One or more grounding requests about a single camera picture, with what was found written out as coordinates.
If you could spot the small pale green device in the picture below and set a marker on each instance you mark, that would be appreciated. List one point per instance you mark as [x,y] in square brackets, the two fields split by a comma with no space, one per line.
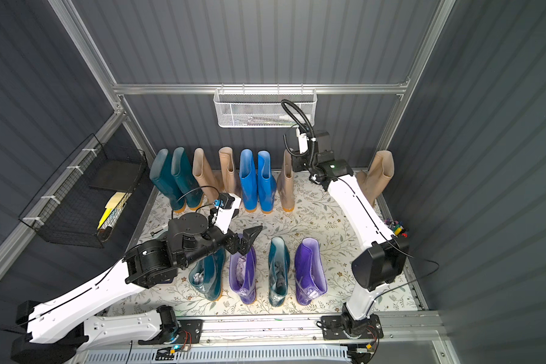
[157,231]

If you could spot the dark green front boot right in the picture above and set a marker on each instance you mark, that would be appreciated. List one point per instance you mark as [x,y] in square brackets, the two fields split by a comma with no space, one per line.
[279,262]

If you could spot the blue rain boot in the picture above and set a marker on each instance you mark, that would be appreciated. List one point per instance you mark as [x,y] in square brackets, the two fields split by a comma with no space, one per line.
[247,173]
[266,182]

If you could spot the purple boot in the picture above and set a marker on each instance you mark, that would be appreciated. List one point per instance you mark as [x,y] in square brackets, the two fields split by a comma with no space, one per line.
[311,282]
[242,276]

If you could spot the beige rain boot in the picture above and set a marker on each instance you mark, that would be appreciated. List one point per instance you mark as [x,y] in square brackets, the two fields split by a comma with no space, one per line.
[210,183]
[285,183]
[373,182]
[228,170]

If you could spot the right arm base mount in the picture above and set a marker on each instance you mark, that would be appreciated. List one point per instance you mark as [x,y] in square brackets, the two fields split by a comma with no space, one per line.
[343,327]

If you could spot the dark green boot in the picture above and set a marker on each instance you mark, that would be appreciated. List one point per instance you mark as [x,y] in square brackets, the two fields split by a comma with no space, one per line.
[181,171]
[206,275]
[160,175]
[279,262]

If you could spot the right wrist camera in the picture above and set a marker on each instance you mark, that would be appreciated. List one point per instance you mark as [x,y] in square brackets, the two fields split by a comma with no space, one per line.
[320,144]

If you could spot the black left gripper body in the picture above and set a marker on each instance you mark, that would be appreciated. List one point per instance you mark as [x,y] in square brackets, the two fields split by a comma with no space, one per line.
[232,241]

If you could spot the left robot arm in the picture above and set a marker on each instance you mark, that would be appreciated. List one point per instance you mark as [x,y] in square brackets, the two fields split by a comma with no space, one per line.
[56,330]

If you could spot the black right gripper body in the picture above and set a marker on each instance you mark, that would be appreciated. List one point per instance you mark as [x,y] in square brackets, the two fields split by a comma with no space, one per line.
[313,166]

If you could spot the dark green front boot left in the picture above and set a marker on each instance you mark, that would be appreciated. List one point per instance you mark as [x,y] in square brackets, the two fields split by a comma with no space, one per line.
[206,275]

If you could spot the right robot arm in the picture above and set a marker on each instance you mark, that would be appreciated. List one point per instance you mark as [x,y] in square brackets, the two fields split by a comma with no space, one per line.
[381,257]

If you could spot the pink pen cup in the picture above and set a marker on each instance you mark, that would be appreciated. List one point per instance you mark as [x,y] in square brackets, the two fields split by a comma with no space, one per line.
[397,228]

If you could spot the black wire side basket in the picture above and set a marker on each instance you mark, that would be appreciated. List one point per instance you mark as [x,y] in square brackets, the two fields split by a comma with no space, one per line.
[68,212]

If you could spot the blue rain boot back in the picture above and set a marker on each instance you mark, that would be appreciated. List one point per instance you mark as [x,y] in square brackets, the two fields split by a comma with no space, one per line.
[266,182]

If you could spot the blue rain boot front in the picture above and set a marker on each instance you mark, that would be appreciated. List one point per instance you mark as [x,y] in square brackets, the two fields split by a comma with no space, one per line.
[247,173]

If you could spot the white wire wall basket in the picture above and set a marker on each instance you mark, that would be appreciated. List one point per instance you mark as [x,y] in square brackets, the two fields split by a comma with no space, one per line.
[261,107]

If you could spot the yellow sticky notes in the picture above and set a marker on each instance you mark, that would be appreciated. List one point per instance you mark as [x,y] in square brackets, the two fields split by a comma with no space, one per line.
[113,209]

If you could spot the dark green boot far left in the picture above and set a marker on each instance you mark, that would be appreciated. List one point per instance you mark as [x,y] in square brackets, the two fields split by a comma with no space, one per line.
[160,175]

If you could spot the dark green boot back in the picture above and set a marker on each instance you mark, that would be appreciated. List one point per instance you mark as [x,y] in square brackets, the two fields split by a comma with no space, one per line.
[181,171]

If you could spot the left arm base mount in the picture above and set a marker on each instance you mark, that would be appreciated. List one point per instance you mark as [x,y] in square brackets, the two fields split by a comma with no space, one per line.
[179,332]

